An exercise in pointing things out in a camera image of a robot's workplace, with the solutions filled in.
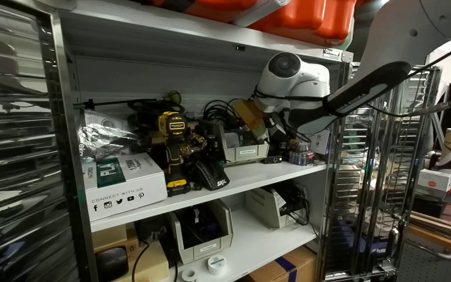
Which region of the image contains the small white box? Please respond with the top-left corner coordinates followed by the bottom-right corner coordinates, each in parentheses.
top-left (309, 129), bottom-right (331, 155)

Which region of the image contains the cardboard box with blue tape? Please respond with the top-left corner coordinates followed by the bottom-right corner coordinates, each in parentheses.
top-left (244, 246), bottom-right (318, 282)

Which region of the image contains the white cardboard box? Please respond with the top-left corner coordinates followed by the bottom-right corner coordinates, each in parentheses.
top-left (82, 152), bottom-right (168, 222)

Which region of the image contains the white box with red mark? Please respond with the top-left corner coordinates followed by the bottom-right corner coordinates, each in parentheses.
top-left (417, 169), bottom-right (451, 193)

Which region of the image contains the gray storage bin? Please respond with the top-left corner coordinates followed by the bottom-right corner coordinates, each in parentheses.
top-left (168, 199), bottom-right (234, 265)
top-left (209, 119), bottom-right (270, 165)
top-left (245, 183), bottom-right (309, 229)

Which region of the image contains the pack of batteries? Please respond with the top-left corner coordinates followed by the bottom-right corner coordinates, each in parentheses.
top-left (288, 141), bottom-right (315, 166)

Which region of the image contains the metal shelf unit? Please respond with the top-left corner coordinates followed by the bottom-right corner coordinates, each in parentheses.
top-left (49, 0), bottom-right (354, 282)

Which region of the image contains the black battery charger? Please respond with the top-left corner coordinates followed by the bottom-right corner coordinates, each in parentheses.
top-left (193, 158), bottom-right (231, 192)

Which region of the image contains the gold sequin item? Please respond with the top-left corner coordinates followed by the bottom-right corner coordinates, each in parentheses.
top-left (180, 131), bottom-right (208, 158)

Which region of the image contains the metal rack trolley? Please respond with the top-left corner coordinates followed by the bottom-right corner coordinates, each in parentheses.
top-left (323, 64), bottom-right (442, 282)

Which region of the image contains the orange plastic container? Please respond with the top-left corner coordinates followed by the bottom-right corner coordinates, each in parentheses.
top-left (150, 0), bottom-right (358, 48)

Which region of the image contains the black rod with green ball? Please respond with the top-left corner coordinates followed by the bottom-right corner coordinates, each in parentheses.
top-left (73, 90), bottom-right (184, 112)

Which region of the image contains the silver foil bag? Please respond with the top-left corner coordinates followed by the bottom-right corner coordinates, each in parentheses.
top-left (77, 109), bottom-right (141, 162)

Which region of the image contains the stack of cardboard boxes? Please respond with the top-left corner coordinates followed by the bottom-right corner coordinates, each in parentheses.
top-left (92, 224), bottom-right (170, 282)

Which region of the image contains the stack of boards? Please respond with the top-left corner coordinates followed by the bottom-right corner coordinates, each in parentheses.
top-left (407, 203), bottom-right (451, 242)

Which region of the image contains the wooden workbench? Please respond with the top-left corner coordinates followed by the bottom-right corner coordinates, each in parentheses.
top-left (395, 211), bottom-right (451, 282)

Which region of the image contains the black speaker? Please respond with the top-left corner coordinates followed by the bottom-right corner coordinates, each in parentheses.
top-left (95, 246), bottom-right (129, 281)

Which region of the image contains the coil of black cable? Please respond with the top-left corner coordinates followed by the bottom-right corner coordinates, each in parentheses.
top-left (202, 99), bottom-right (242, 127)

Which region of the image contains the yellow and black cordless drill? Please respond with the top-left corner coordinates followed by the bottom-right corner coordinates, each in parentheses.
top-left (158, 111), bottom-right (191, 197)

